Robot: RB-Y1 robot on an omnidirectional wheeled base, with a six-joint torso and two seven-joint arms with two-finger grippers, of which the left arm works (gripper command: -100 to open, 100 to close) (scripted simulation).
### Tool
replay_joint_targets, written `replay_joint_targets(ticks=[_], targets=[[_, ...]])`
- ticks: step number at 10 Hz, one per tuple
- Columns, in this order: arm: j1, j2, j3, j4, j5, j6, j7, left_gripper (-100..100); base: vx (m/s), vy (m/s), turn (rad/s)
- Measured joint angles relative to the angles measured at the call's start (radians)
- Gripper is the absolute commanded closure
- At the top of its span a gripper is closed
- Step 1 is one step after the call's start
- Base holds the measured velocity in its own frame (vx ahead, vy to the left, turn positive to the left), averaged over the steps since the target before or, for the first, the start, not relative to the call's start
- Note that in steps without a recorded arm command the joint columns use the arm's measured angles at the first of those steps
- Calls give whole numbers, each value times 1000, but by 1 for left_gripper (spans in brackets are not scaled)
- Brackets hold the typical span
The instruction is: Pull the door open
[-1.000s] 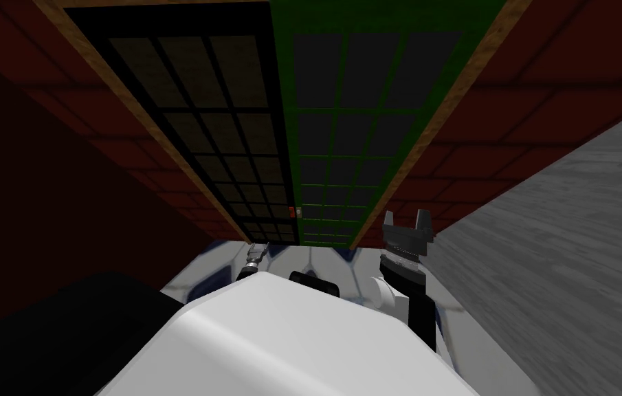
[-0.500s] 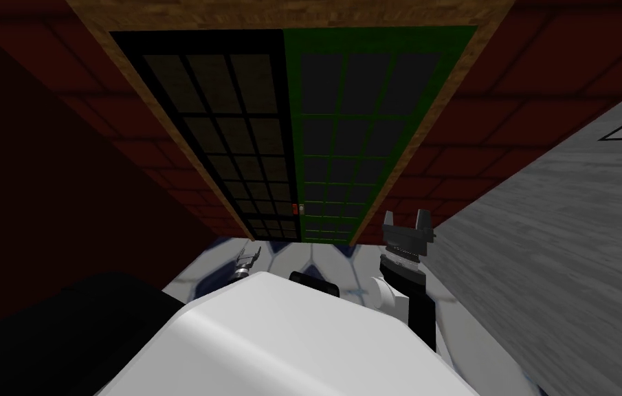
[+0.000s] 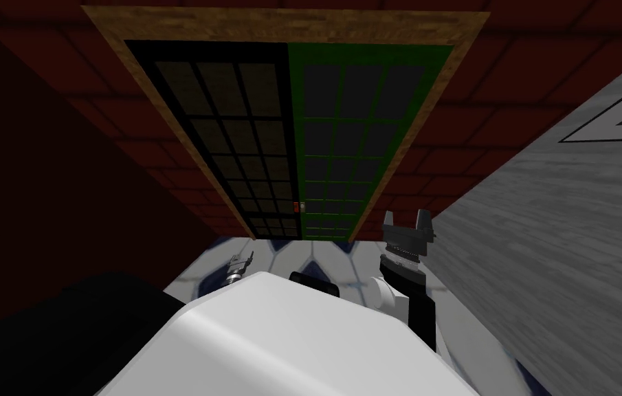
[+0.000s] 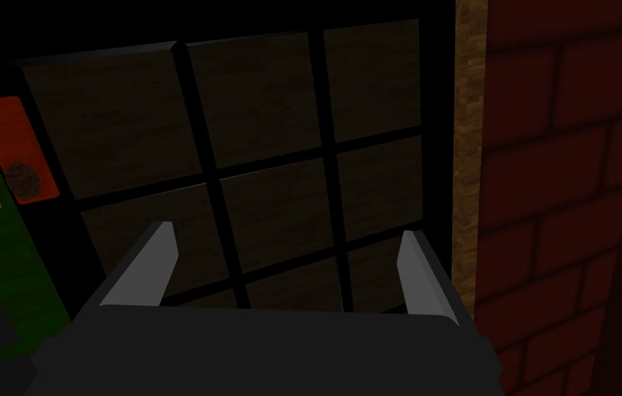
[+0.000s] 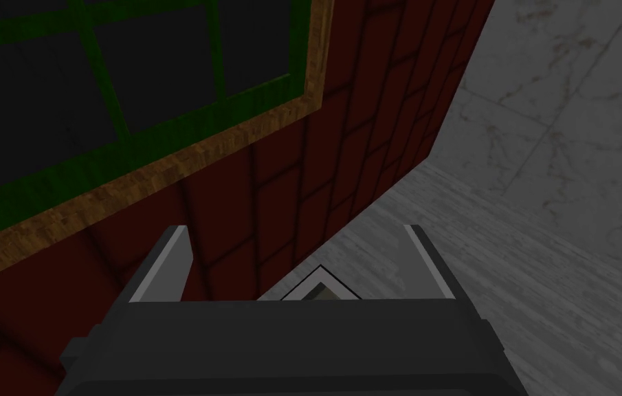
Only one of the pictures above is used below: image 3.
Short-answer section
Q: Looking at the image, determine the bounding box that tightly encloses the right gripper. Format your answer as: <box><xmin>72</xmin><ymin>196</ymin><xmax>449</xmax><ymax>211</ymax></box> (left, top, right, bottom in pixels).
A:
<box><xmin>381</xmin><ymin>208</ymin><xmax>437</xmax><ymax>257</ymax></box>

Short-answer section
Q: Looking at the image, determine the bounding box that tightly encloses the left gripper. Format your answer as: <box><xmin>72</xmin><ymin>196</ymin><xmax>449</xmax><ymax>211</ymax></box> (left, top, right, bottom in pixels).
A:
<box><xmin>221</xmin><ymin>250</ymin><xmax>256</xmax><ymax>288</ymax></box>

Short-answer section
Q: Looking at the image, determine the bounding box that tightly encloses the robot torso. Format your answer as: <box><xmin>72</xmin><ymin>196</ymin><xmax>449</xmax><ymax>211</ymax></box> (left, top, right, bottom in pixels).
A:
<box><xmin>93</xmin><ymin>269</ymin><xmax>482</xmax><ymax>396</ymax></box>

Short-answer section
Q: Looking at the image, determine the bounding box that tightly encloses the green glazed door leaf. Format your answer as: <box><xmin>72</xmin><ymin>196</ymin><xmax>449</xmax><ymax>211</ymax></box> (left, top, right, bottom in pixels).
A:
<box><xmin>287</xmin><ymin>43</ymin><xmax>456</xmax><ymax>243</ymax></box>

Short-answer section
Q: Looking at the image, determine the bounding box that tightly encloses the black glazed door leaf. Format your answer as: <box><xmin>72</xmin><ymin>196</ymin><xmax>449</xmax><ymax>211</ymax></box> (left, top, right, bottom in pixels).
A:
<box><xmin>122</xmin><ymin>39</ymin><xmax>304</xmax><ymax>242</ymax></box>

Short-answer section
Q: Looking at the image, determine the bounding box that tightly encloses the white framed wall picture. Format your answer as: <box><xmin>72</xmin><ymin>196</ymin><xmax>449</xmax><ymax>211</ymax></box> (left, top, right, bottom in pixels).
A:
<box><xmin>557</xmin><ymin>70</ymin><xmax>622</xmax><ymax>145</ymax></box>

